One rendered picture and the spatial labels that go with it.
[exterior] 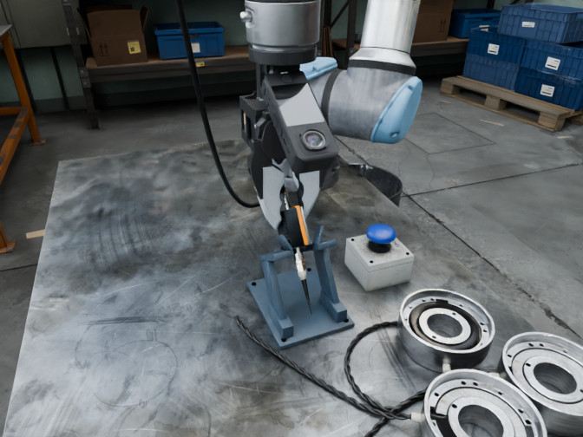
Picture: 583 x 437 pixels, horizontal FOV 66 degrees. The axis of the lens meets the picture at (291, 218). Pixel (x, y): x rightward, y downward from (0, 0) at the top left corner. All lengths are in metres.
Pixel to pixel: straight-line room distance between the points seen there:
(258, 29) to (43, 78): 3.95
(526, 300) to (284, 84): 1.70
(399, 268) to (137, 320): 0.35
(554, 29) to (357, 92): 3.48
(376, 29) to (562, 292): 1.59
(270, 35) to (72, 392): 0.42
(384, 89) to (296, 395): 0.50
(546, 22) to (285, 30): 3.84
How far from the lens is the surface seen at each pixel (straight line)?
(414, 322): 0.56
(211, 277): 0.66
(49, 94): 4.40
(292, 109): 0.45
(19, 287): 2.19
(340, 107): 0.79
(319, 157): 0.42
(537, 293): 2.10
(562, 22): 4.17
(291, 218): 0.53
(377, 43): 0.80
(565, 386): 0.58
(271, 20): 0.46
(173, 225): 0.79
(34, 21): 4.06
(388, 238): 0.62
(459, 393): 0.51
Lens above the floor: 1.21
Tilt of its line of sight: 31 degrees down
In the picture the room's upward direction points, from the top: straight up
